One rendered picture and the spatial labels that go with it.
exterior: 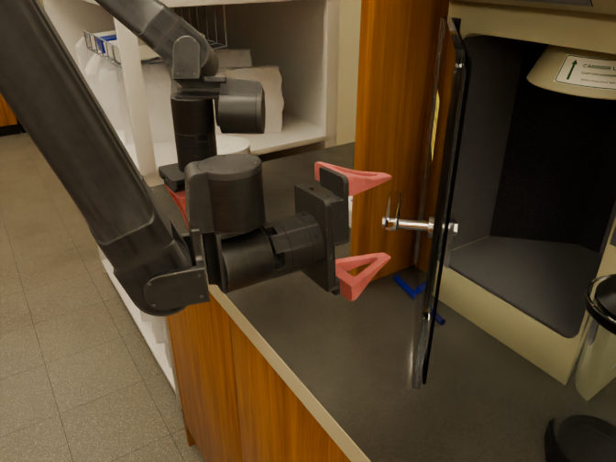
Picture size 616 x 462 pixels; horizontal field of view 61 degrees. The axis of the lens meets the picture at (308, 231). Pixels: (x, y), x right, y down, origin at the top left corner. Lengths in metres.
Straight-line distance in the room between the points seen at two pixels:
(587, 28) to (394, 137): 0.32
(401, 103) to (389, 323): 0.35
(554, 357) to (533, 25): 0.44
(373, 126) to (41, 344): 1.97
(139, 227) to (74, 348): 2.00
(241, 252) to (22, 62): 0.23
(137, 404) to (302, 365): 1.39
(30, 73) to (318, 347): 0.55
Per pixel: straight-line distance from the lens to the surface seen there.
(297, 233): 0.51
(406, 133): 0.87
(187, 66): 0.73
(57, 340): 2.51
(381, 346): 0.81
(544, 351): 0.82
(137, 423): 2.04
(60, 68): 0.43
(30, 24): 0.43
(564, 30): 0.69
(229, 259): 0.48
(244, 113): 0.71
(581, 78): 0.71
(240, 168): 0.46
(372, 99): 0.80
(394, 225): 0.58
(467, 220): 0.92
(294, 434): 0.94
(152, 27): 0.76
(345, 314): 0.87
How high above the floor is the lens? 1.47
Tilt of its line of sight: 28 degrees down
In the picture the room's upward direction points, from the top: straight up
